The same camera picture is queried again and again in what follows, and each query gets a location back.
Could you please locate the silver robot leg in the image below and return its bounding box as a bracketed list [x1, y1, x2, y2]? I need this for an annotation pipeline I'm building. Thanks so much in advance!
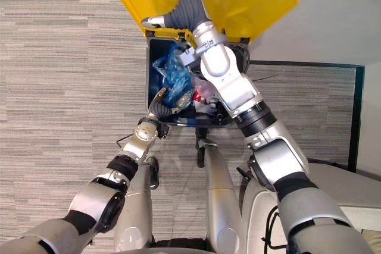
[195, 128, 242, 253]
[114, 155, 160, 253]

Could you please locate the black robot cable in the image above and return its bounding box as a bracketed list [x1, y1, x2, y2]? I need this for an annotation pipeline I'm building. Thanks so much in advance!
[261, 203, 283, 250]

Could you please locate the silver robot right leg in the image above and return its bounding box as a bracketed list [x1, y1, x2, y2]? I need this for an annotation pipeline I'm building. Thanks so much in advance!
[195, 128, 242, 253]

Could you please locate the dark large trash can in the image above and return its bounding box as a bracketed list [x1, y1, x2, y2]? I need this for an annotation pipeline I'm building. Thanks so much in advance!
[145, 35, 251, 129]

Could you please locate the blue plastic rubbish bag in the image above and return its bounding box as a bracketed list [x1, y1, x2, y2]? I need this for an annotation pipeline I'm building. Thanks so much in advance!
[152, 42, 195, 109]

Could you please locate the silver robot body panel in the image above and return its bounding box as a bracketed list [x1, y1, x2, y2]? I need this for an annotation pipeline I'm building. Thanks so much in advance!
[241, 175, 282, 254]

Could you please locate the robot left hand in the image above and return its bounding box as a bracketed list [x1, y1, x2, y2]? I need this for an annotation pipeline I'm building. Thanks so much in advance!
[148, 87, 192, 120]

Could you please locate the clear plastic rubbish bag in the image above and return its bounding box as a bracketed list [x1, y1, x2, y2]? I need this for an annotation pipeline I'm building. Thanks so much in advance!
[190, 74, 221, 104]

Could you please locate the silver robot left leg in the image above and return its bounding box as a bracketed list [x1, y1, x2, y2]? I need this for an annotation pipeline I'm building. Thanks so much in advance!
[114, 155, 160, 253]

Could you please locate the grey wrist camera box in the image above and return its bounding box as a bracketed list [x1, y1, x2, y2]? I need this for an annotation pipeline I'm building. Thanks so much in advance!
[179, 46, 198, 67]

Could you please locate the yellow trash can lid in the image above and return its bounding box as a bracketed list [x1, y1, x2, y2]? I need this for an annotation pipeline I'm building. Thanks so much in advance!
[107, 0, 300, 47]

